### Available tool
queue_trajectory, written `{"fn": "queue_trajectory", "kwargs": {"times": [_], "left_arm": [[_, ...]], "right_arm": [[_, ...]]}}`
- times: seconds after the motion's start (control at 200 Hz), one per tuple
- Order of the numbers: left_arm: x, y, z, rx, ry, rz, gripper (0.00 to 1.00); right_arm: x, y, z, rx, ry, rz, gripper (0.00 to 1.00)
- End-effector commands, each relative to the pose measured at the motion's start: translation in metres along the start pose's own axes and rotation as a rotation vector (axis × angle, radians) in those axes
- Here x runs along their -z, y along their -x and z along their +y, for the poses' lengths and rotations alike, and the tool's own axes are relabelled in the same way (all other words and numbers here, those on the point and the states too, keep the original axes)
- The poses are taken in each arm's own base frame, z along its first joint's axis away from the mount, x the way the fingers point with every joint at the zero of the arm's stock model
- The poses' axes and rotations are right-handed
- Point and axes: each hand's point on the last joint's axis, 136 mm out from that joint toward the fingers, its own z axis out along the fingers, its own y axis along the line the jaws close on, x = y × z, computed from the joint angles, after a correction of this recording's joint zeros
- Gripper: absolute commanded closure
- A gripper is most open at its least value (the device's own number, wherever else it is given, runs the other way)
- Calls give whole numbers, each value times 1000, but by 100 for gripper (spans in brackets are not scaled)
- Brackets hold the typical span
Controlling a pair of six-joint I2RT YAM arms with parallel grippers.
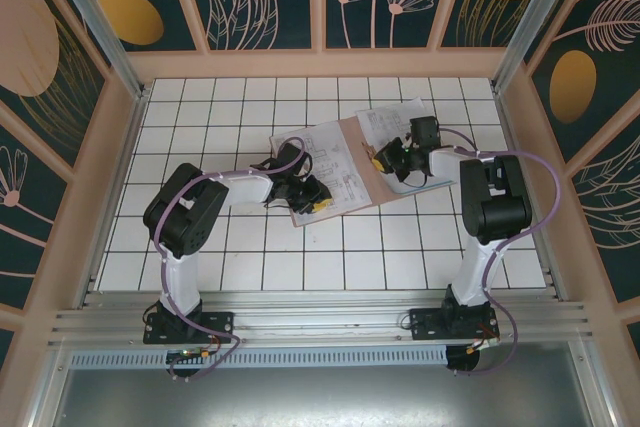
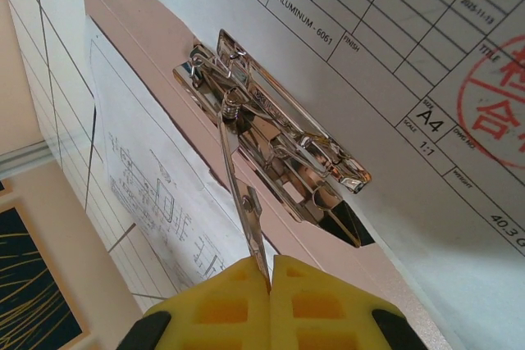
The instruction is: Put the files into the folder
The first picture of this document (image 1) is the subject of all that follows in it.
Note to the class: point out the small green circuit board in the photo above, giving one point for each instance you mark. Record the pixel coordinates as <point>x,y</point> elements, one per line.
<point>187,353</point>

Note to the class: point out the brown paper folder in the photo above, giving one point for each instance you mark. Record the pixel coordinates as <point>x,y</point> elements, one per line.
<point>365,167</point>

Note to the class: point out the aluminium frame post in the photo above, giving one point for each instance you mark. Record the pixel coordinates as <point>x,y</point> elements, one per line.
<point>95,17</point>
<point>537,12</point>

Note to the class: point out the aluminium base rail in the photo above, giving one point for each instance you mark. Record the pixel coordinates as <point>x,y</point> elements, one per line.
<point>325,317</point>

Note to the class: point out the grey metal panel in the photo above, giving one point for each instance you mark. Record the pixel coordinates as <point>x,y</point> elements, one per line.
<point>320,397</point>

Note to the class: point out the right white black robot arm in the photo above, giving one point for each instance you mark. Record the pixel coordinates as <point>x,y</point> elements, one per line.
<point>495,202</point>

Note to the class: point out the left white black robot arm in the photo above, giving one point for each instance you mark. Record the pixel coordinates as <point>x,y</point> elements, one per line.
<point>185,212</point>

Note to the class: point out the printed white paper sheet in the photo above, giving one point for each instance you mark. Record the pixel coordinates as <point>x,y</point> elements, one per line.
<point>342,172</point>

